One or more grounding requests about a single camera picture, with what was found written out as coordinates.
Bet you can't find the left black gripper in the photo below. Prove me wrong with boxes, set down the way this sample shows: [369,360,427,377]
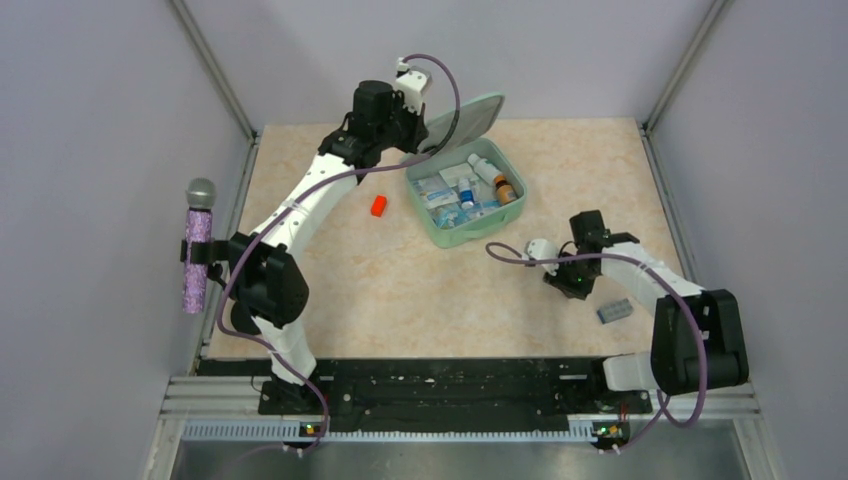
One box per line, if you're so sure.
[376,93,428,155]

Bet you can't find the white gauze packet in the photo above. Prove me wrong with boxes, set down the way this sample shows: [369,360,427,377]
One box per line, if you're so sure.
[439,163,476,188]

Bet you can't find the blue white bagged packet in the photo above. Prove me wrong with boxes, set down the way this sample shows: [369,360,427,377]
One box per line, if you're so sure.
[411,176,459,210]

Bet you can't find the mint green medicine case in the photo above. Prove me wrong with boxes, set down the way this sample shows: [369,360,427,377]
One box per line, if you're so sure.
[404,93,529,249]

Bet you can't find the brown bottle orange cap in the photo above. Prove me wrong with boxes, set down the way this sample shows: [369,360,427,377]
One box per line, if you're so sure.
[493,175,518,206]

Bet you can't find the small blue capped bottle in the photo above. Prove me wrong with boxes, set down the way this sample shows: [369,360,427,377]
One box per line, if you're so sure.
[457,177,476,210]

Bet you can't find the blue cotton swab packet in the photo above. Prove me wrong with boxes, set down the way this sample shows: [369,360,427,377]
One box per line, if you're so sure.
[430,204,471,230]

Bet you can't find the white bottle green label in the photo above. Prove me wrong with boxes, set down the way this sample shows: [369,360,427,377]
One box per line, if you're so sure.
[467,154,503,186]

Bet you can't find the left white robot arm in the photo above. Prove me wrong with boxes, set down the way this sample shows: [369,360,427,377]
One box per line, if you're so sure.
[225,72,430,414]

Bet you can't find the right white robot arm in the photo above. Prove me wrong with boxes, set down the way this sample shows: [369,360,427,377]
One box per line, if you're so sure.
[525,210,749,412]

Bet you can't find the grey blue pill blister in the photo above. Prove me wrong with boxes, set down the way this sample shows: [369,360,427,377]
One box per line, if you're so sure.
[596,299,635,325]

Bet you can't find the orange red small box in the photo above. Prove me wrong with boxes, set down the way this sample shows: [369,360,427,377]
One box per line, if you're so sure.
[370,195,388,218]

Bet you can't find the purple glitter microphone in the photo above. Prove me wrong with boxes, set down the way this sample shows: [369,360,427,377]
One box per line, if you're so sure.
[182,177,217,314]

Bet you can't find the black microphone stand base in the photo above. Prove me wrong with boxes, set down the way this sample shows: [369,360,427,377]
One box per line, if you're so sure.
[230,308,260,336]

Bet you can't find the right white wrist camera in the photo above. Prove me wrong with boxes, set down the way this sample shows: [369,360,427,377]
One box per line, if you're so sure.
[523,238,560,277]

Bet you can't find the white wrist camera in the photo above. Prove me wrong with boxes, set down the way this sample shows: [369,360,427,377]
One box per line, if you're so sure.
[394,58,432,116]
[523,238,560,277]

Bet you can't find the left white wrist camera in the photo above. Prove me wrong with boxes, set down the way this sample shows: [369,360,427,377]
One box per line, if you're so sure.
[394,58,432,116]

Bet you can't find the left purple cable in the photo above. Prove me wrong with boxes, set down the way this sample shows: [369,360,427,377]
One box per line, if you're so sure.
[215,52,462,458]

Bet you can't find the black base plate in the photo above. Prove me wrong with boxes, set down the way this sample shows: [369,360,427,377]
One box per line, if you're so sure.
[258,357,652,434]

